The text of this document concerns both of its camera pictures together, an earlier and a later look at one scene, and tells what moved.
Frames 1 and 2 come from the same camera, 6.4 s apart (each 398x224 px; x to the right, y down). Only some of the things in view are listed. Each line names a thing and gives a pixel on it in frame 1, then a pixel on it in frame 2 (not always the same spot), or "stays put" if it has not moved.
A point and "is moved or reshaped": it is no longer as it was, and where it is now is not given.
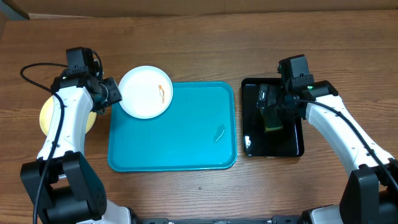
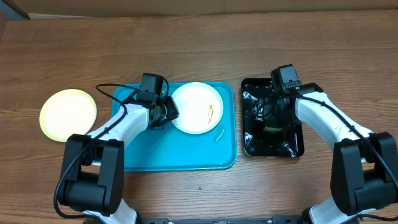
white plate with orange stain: [146, 92] is moved or reshaped
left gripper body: [111, 94] to [169, 112]
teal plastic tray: [197, 131] stays put
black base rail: [275, 219] stays put
